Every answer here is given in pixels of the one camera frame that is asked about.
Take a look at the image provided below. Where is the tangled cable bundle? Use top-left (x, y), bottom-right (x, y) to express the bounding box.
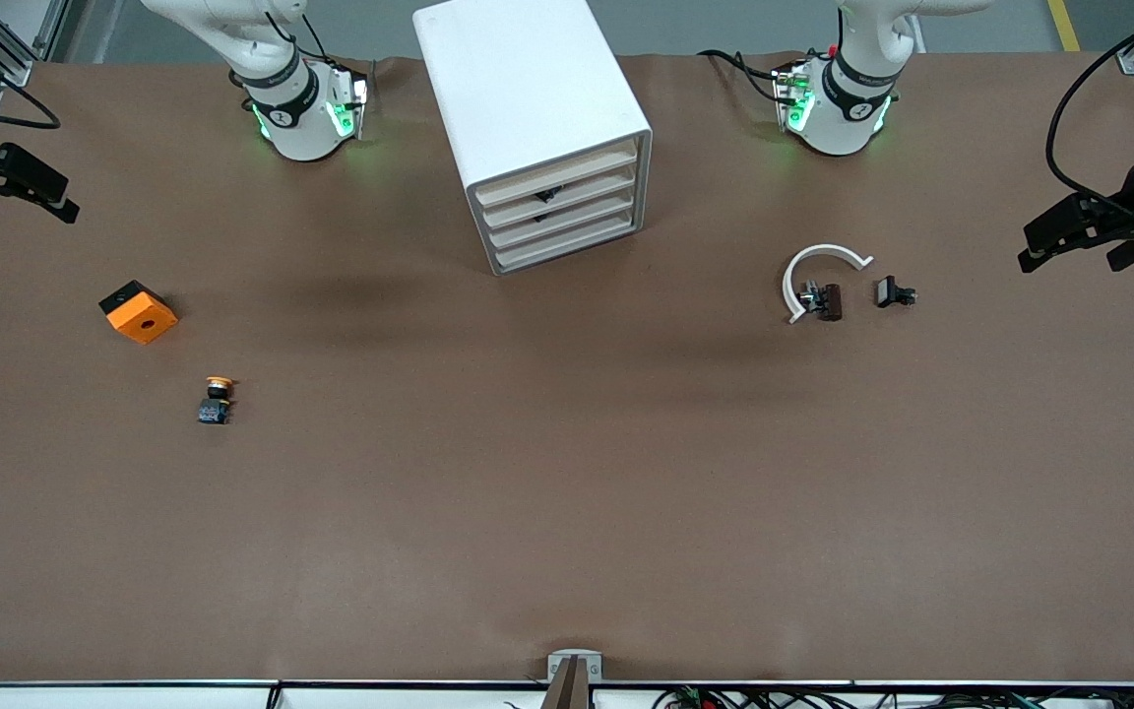
top-left (651, 686), bottom-right (1134, 709)

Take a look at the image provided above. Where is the white drawer holding red button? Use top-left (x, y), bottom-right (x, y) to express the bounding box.
top-left (478, 161), bottom-right (643, 232)

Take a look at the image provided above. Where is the black base cable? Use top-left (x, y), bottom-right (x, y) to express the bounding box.
top-left (697, 47), bottom-right (787, 105)

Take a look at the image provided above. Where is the orange push button switch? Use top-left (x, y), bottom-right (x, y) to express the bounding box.
top-left (197, 375), bottom-right (238, 426)

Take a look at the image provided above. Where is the orange and black box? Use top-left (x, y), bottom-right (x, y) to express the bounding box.
top-left (98, 280), bottom-right (179, 346)

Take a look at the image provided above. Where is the white table edge rail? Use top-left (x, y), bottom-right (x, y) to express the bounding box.
top-left (0, 679), bottom-right (1134, 709)

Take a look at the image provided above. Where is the empty white drawer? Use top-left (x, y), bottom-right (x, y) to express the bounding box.
top-left (491, 207), bottom-right (648, 276)

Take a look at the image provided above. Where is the white curved plastic piece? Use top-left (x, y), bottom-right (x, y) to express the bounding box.
top-left (782, 243), bottom-right (874, 325)

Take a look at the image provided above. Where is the white drawer holding green button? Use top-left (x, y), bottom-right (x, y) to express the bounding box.
top-left (484, 184), bottom-right (645, 253)

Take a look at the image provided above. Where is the brown table cover sheet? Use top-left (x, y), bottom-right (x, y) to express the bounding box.
top-left (0, 51), bottom-right (1134, 685)

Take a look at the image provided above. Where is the white drawer holding orange button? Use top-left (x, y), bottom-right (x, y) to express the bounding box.
top-left (473, 138), bottom-right (642, 210)

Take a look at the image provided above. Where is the white drawer cabinet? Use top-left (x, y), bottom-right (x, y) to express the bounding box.
top-left (412, 0), bottom-right (654, 277)

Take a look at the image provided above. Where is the small brown electrical component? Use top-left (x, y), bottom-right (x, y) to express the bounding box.
top-left (799, 282), bottom-right (844, 322)

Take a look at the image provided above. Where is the small metal bracket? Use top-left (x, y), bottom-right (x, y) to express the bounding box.
top-left (547, 650), bottom-right (603, 682)

